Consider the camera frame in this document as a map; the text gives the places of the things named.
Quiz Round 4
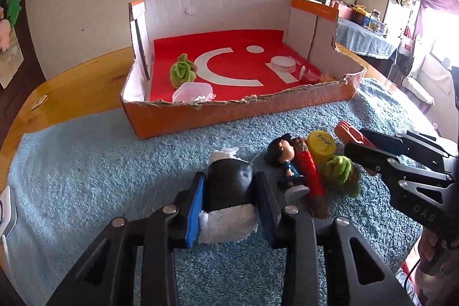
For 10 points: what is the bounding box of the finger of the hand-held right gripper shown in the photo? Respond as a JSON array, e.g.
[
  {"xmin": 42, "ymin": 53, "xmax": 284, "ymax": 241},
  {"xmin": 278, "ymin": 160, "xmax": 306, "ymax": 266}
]
[
  {"xmin": 361, "ymin": 128, "xmax": 448, "ymax": 164},
  {"xmin": 343, "ymin": 142, "xmax": 400, "ymax": 175}
]

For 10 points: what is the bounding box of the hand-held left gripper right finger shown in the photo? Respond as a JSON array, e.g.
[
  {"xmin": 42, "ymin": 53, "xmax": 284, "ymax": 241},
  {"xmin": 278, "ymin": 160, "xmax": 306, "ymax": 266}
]
[{"xmin": 253, "ymin": 171, "xmax": 413, "ymax": 306}]

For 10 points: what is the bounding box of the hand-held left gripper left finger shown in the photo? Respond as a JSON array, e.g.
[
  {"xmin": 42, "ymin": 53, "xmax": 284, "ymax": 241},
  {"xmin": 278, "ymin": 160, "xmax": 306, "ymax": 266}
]
[{"xmin": 46, "ymin": 171, "xmax": 207, "ymax": 306}]

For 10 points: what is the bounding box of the red plastic toy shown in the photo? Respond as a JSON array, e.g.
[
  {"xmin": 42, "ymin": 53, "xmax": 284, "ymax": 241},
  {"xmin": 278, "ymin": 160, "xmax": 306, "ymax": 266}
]
[{"xmin": 334, "ymin": 120, "xmax": 379, "ymax": 176}]

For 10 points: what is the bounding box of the green crocheted cabbage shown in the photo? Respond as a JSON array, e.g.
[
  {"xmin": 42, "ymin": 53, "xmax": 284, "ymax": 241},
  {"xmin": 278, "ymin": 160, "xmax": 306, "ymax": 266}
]
[
  {"xmin": 170, "ymin": 53, "xmax": 199, "ymax": 89},
  {"xmin": 318, "ymin": 155, "xmax": 362, "ymax": 198}
]

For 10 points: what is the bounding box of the black paper cup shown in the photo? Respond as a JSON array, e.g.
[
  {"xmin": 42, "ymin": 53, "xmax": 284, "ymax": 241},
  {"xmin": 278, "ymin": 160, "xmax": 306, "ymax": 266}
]
[{"xmin": 206, "ymin": 147, "xmax": 257, "ymax": 213}]

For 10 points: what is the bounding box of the yellow round lid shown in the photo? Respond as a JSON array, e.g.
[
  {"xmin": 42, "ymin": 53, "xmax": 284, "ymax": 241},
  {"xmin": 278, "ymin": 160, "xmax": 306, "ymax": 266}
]
[{"xmin": 306, "ymin": 130, "xmax": 338, "ymax": 163}]

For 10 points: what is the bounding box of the red tube toy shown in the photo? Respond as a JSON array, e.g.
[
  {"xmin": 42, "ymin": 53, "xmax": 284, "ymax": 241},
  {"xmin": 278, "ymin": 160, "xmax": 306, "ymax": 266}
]
[{"xmin": 292, "ymin": 136, "xmax": 330, "ymax": 219}]

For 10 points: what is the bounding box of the black-haired doll figurine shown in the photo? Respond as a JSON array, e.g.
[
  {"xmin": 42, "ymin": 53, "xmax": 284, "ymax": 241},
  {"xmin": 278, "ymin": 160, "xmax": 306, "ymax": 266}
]
[{"xmin": 265, "ymin": 134, "xmax": 311, "ymax": 201}]

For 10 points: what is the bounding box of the small pink yellow figurine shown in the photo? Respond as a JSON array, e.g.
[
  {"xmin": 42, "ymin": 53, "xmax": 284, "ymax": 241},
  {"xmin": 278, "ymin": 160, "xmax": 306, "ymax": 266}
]
[{"xmin": 299, "ymin": 66, "xmax": 338, "ymax": 84}]

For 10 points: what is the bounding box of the orange cardboard box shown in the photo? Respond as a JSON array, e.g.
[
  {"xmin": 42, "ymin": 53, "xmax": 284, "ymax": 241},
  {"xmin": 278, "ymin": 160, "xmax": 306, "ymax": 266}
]
[{"xmin": 120, "ymin": 0, "xmax": 367, "ymax": 140}]

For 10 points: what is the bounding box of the clear plastic container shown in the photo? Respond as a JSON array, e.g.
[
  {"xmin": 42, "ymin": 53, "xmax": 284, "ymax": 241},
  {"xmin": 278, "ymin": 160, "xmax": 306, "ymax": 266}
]
[{"xmin": 172, "ymin": 81, "xmax": 216, "ymax": 103}]

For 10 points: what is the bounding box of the person's right hand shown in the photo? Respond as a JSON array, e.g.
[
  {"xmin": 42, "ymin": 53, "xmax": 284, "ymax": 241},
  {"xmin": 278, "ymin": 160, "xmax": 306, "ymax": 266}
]
[{"xmin": 417, "ymin": 232, "xmax": 443, "ymax": 278}]

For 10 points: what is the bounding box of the white cushioned chair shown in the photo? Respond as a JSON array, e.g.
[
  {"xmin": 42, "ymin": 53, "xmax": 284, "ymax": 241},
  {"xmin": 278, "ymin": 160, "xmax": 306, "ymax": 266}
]
[{"xmin": 402, "ymin": 55, "xmax": 449, "ymax": 106}]

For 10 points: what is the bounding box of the blue fluffy blanket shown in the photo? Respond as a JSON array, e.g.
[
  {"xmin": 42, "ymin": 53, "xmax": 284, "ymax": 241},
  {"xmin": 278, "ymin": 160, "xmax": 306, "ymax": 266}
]
[{"xmin": 7, "ymin": 78, "xmax": 442, "ymax": 306}]

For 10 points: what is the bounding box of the cloth covered side table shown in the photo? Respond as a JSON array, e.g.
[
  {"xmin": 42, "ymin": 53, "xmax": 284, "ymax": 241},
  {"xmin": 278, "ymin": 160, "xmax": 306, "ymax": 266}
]
[{"xmin": 335, "ymin": 17, "xmax": 398, "ymax": 77}]

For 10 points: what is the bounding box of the white rounded device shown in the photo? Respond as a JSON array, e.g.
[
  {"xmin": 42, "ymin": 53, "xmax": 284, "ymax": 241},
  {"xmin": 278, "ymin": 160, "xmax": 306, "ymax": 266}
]
[{"xmin": 0, "ymin": 186, "xmax": 18, "ymax": 238}]

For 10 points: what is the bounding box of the beige hanging organizer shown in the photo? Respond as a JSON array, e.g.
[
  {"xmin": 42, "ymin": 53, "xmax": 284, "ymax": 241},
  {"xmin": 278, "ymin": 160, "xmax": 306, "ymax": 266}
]
[{"xmin": 0, "ymin": 28, "xmax": 26, "ymax": 89}]

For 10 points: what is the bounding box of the pale pink plush toy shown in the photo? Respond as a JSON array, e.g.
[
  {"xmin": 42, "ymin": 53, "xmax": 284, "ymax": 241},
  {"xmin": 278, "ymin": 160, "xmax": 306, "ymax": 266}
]
[{"xmin": 0, "ymin": 7, "xmax": 11, "ymax": 50}]

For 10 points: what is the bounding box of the green plush toy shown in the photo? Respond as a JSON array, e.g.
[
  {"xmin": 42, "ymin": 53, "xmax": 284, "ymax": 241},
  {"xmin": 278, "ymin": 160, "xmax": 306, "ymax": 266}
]
[{"xmin": 5, "ymin": 0, "xmax": 23, "ymax": 30}]

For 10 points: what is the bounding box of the white cable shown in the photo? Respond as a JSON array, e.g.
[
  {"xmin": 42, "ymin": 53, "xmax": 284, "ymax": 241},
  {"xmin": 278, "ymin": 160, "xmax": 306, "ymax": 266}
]
[{"xmin": 1, "ymin": 234, "xmax": 10, "ymax": 269}]

